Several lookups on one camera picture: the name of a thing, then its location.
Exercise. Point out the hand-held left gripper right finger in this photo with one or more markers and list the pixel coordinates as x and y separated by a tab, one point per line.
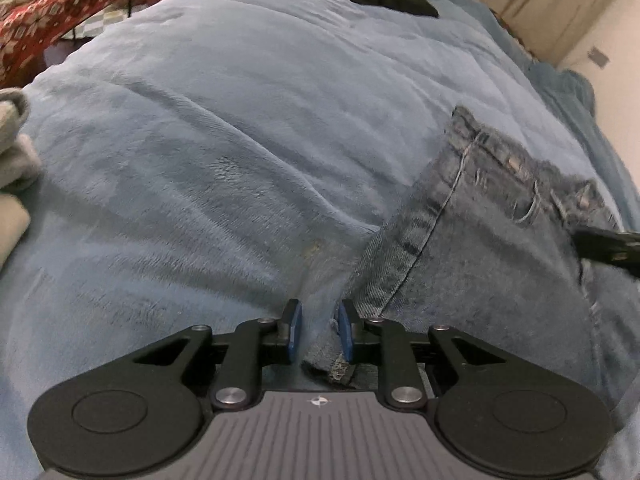
345	332

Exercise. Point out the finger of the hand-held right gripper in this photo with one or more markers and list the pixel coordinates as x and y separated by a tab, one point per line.
607	247

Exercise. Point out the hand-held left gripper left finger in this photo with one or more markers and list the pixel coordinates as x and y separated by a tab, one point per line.
295	331

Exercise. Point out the blue denim shorts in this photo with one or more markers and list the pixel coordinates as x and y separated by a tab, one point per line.
500	270

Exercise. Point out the blue fleece blanket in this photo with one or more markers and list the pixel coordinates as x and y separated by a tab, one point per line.
225	135

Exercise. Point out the beige curtain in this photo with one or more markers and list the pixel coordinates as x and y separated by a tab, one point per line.
540	0

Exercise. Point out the grey folded garment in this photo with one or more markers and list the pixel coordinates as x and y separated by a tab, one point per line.
15	160

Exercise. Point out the red patterned cloth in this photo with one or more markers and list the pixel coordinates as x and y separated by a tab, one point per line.
60	15

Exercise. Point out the grey wall outlet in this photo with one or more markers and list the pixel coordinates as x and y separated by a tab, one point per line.
599	56

